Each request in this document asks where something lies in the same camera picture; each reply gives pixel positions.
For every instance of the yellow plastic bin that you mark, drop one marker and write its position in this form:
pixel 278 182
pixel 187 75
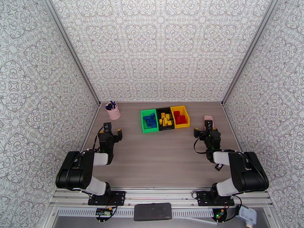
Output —
pixel 181 126

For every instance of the red lego brick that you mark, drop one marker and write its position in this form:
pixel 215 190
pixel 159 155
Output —
pixel 176 113
pixel 179 120
pixel 184 121
pixel 182 117

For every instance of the black plastic bin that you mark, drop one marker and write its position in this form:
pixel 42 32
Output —
pixel 166 128

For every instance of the green plastic bin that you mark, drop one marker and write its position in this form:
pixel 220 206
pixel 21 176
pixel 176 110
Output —
pixel 149 130

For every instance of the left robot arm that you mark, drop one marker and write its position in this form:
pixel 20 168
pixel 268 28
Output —
pixel 73 172

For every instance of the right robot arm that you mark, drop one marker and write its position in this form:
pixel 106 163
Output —
pixel 247 172

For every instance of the pink flat case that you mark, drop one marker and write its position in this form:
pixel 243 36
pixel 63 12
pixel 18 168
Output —
pixel 207 117

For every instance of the pink pen cup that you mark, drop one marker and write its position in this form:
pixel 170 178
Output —
pixel 114 113

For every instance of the dark blue pen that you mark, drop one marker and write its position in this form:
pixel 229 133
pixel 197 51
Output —
pixel 108 107

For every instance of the small black labelled tag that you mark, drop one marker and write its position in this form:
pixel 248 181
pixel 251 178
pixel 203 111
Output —
pixel 219 167

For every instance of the green circuit board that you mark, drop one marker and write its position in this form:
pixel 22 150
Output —
pixel 103 212

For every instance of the round black board green light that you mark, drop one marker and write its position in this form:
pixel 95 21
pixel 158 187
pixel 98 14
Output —
pixel 219 214

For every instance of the white box device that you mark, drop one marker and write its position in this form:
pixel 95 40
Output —
pixel 248 214

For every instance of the black rectangular pad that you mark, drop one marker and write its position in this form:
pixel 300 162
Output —
pixel 152 212

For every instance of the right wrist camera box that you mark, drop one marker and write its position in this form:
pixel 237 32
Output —
pixel 209 126

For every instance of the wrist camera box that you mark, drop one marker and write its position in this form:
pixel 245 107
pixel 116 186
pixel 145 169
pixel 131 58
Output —
pixel 107 127
pixel 209 126

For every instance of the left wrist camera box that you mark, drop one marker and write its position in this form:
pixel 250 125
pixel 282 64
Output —
pixel 107 127

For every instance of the aluminium table edge rail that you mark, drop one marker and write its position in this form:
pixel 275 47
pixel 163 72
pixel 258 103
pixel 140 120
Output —
pixel 231 125
pixel 91 124

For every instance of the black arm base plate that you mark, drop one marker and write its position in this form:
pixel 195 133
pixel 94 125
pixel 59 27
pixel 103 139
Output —
pixel 117 197
pixel 204 198

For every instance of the aluminium mounting rail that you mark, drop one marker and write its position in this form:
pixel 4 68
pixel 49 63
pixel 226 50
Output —
pixel 161 194

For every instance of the aluminium frame post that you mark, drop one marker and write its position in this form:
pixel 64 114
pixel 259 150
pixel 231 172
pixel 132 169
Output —
pixel 73 51
pixel 247 50

